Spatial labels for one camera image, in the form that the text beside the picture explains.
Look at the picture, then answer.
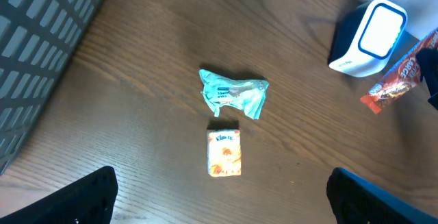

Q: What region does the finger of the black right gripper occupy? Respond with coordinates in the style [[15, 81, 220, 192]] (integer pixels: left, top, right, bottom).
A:
[[416, 49, 438, 109]]

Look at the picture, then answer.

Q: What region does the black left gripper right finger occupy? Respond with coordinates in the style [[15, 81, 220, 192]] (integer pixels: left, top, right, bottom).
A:
[[326, 167, 437, 224]]

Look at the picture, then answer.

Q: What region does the red Toto snack wrapper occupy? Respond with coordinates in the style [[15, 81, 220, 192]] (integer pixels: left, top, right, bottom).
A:
[[360, 29, 437, 114]]

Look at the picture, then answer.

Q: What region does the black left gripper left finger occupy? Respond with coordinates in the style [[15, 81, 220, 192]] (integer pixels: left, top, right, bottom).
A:
[[1, 166, 118, 224]]

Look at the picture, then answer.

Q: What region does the dark grey plastic basket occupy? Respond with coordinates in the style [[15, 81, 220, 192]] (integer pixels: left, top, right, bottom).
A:
[[1, 0, 102, 173]]

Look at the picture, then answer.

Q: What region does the orange Kleenex tissue pack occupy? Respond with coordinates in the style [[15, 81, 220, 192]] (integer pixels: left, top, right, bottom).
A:
[[207, 129, 242, 177]]

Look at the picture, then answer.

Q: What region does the mint green packet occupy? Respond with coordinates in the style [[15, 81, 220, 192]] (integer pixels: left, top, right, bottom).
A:
[[199, 69, 270, 120]]

